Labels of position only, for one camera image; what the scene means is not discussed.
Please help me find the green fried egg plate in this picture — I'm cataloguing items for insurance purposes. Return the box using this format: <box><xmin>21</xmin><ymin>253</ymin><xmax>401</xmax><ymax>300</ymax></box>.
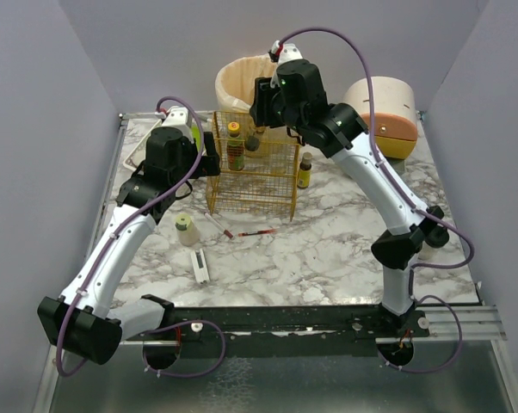
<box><xmin>191</xmin><ymin>123</ymin><xmax>200</xmax><ymax>147</ymax></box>

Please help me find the red sauce bottle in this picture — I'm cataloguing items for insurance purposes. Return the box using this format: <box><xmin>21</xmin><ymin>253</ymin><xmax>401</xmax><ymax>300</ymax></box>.
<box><xmin>226</xmin><ymin>121</ymin><xmax>244</xmax><ymax>171</ymax></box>

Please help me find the gold spice jar black cap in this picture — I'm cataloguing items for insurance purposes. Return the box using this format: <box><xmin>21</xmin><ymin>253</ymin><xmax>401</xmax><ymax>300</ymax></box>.
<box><xmin>244</xmin><ymin>126</ymin><xmax>266</xmax><ymax>152</ymax></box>

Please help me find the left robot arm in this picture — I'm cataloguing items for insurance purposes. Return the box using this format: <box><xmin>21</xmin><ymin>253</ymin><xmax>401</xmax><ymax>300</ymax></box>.
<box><xmin>37</xmin><ymin>126</ymin><xmax>220</xmax><ymax>365</ymax></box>

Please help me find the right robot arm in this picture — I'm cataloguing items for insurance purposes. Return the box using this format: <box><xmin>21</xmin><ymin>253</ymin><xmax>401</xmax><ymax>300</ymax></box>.
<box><xmin>250</xmin><ymin>59</ymin><xmax>447</xmax><ymax>324</ymax></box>

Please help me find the bin with plastic bag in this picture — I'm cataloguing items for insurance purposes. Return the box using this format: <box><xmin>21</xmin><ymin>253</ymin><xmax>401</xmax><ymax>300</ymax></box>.
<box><xmin>215</xmin><ymin>55</ymin><xmax>275</xmax><ymax>158</ymax></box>

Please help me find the white plastic basket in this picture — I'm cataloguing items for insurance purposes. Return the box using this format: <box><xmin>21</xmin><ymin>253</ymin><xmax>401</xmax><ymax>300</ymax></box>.
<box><xmin>123</xmin><ymin>137</ymin><xmax>148</xmax><ymax>171</ymax></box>

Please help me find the white red marker pen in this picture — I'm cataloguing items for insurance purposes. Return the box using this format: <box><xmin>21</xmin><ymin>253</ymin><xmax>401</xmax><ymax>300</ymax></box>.
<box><xmin>204</xmin><ymin>213</ymin><xmax>234</xmax><ymax>239</ymax></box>

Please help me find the clear shaker green lid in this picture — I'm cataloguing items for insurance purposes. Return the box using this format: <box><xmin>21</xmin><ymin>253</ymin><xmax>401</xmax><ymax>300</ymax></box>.
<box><xmin>175</xmin><ymin>213</ymin><xmax>200</xmax><ymax>247</ymax></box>

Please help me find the red filled tube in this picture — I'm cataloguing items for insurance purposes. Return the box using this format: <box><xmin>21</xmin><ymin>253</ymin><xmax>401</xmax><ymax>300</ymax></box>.
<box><xmin>238</xmin><ymin>229</ymin><xmax>277</xmax><ymax>237</ymax></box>

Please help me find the small yellow label bottle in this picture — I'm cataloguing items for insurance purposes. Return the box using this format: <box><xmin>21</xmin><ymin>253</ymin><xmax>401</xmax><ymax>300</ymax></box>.
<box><xmin>297</xmin><ymin>152</ymin><xmax>312</xmax><ymax>189</ymax></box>

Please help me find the white rectangular case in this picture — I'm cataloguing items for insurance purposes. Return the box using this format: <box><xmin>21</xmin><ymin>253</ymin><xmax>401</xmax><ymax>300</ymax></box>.
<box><xmin>190</xmin><ymin>249</ymin><xmax>210</xmax><ymax>285</ymax></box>

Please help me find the round drawer organizer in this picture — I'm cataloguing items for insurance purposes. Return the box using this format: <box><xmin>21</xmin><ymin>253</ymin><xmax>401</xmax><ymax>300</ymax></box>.
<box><xmin>341</xmin><ymin>76</ymin><xmax>418</xmax><ymax>173</ymax></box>

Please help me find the white bottle black lid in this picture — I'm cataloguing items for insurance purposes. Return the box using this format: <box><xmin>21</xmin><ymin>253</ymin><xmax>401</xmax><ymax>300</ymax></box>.
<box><xmin>418</xmin><ymin>225</ymin><xmax>449</xmax><ymax>261</ymax></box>

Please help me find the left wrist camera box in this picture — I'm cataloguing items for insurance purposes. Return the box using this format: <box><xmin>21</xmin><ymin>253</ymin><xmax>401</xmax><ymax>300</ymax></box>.
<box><xmin>160</xmin><ymin>106</ymin><xmax>193</xmax><ymax>140</ymax></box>

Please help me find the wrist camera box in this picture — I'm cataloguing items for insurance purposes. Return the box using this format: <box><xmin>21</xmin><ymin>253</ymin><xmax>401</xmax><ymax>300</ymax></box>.
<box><xmin>160</xmin><ymin>106</ymin><xmax>193</xmax><ymax>140</ymax></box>
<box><xmin>268</xmin><ymin>40</ymin><xmax>303</xmax><ymax>65</ymax></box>

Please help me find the purple cable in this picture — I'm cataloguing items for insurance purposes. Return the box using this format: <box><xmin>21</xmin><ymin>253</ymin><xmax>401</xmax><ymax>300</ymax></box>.
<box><xmin>280</xmin><ymin>28</ymin><xmax>476</xmax><ymax>302</ymax></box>
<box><xmin>55</xmin><ymin>96</ymin><xmax>205</xmax><ymax>379</ymax></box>
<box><xmin>141</xmin><ymin>320</ymin><xmax>226</xmax><ymax>380</ymax></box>
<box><xmin>375</xmin><ymin>294</ymin><xmax>465</xmax><ymax>374</ymax></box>

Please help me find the gold wire rack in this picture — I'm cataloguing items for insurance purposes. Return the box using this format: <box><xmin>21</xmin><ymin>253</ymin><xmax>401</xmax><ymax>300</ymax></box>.
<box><xmin>206</xmin><ymin>111</ymin><xmax>300</xmax><ymax>220</ymax></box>

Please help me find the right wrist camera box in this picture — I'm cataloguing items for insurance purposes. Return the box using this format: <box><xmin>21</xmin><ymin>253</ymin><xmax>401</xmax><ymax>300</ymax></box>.
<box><xmin>268</xmin><ymin>40</ymin><xmax>303</xmax><ymax>65</ymax></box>

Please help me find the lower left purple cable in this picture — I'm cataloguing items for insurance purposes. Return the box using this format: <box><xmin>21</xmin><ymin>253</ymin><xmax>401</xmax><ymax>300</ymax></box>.
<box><xmin>141</xmin><ymin>320</ymin><xmax>226</xmax><ymax>380</ymax></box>

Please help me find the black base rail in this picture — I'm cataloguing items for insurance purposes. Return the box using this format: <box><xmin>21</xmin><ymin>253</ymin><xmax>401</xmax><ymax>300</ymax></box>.
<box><xmin>133</xmin><ymin>305</ymin><xmax>429</xmax><ymax>358</ymax></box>

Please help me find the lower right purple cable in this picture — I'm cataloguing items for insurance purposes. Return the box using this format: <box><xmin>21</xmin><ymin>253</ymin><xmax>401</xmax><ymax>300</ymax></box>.
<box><xmin>375</xmin><ymin>294</ymin><xmax>465</xmax><ymax>374</ymax></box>

